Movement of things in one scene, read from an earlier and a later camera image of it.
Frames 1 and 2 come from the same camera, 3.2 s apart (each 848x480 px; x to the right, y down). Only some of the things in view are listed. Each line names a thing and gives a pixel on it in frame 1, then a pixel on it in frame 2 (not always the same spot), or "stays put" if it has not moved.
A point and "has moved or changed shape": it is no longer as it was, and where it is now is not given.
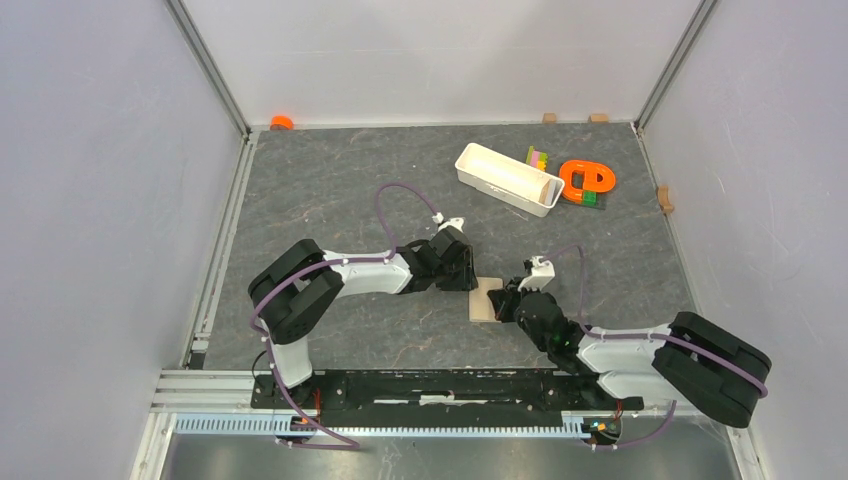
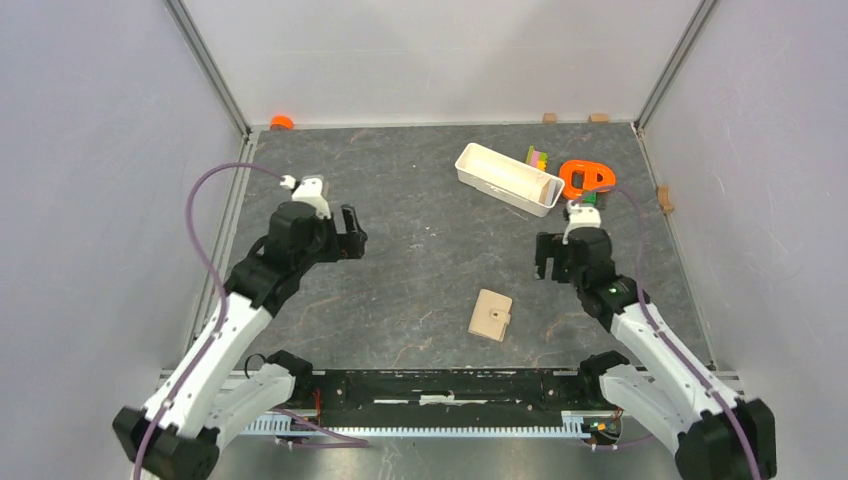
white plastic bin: x=509 y=181 stays put
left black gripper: x=466 y=279 -> x=350 y=245
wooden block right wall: x=664 y=199 stays put
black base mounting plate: x=442 y=394 stays put
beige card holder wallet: x=480 y=305 has moved or changed shape
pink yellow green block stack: x=537 y=159 stays put
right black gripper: x=503 y=301 -> x=545 y=248
